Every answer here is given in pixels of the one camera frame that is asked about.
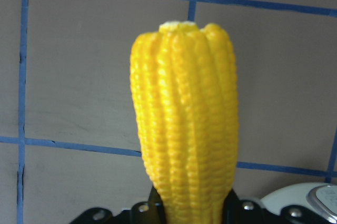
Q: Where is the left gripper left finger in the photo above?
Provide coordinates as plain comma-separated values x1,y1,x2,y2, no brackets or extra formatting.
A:
70,188,166,224

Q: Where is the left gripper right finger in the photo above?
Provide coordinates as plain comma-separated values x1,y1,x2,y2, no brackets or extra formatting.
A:
222,189,329,224

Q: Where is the yellow corn cob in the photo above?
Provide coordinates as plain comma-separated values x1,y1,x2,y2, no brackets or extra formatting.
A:
130,22,239,223

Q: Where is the pale green electric pot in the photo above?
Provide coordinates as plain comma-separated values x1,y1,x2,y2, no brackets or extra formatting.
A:
261,182,336,223

